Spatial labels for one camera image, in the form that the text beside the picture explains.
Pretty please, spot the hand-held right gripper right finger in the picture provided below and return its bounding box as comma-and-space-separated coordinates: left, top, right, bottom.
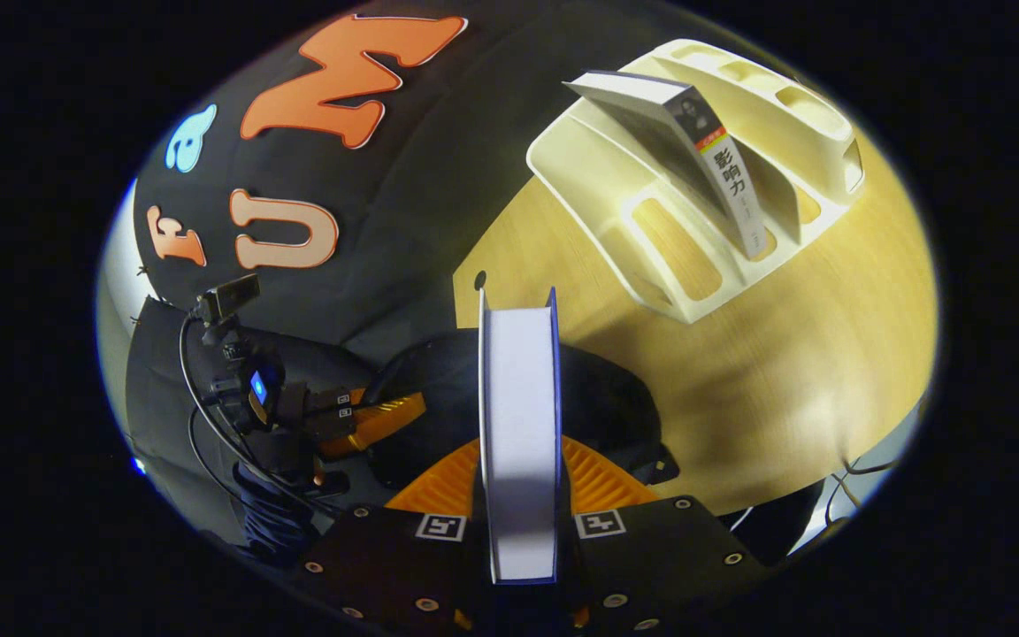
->
557, 436, 774, 636

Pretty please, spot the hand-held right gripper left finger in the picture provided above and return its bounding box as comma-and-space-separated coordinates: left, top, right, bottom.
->
295, 438, 494, 636

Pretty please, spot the black schoolbag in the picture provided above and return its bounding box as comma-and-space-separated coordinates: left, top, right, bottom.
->
359, 332, 678, 492

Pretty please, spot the blue cover book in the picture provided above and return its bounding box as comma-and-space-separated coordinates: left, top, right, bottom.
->
479, 288, 561, 587

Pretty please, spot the cream plastic bookshelf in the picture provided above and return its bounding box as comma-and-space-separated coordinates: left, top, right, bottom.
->
525, 38, 866, 325

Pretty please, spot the grey portrait cover book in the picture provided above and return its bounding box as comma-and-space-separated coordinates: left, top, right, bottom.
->
563, 71, 769, 259

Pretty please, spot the black cable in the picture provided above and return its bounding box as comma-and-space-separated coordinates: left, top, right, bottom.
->
177, 311, 342, 521

